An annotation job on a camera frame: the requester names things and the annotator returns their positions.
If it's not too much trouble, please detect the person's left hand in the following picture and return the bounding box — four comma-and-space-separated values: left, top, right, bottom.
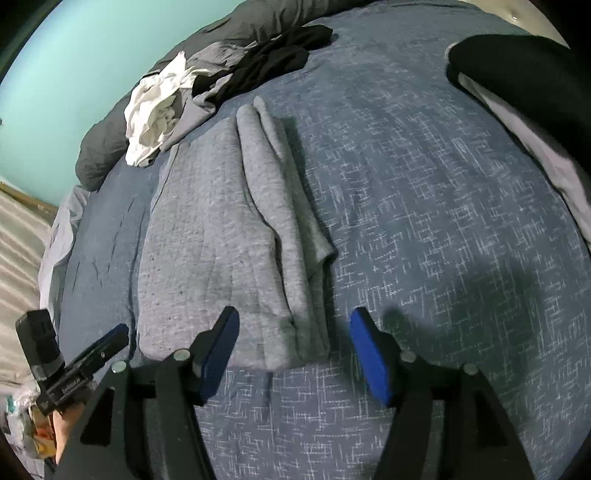
52, 402, 88, 468

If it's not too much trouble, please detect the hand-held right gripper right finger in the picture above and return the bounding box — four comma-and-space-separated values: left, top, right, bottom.
349, 306, 536, 480

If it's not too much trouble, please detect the cream tufted headboard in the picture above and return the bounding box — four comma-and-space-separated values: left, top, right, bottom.
462, 0, 573, 47

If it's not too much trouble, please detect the white plastic bag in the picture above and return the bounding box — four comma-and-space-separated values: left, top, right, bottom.
4, 385, 42, 455

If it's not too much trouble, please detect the blue patterned bed sheet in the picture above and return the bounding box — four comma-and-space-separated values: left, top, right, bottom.
58, 0, 591, 480

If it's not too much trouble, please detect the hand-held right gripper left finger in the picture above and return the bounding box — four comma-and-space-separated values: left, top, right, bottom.
51, 305, 241, 480

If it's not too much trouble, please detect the black folded garment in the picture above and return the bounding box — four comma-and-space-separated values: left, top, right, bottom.
445, 33, 591, 153

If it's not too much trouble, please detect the white crumpled cloth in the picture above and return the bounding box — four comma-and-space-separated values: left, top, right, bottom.
124, 52, 213, 168

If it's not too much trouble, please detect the grey sweater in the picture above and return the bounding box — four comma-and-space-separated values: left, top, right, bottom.
136, 96, 338, 370

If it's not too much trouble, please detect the beige curtain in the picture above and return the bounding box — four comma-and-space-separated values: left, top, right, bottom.
0, 189, 61, 384

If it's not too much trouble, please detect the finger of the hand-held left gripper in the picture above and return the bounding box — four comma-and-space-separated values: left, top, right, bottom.
74, 344, 126, 377
65, 323, 130, 371

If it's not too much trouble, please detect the lilac crumpled bed sheet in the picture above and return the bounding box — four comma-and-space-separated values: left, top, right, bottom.
38, 185, 93, 324

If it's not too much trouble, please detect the black crumpled garment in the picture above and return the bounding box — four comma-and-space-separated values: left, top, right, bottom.
191, 24, 334, 104

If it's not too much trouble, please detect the dark grey rolled duvet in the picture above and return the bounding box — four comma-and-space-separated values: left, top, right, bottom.
75, 0, 377, 192

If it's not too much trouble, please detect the wooden strip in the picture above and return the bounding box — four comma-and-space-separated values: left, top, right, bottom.
0, 181, 60, 215

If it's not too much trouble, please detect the yellow packet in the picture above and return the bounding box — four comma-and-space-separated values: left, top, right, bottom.
28, 404, 61, 459

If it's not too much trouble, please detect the light grey crumpled garment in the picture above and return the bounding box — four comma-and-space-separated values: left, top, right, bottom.
159, 39, 259, 153

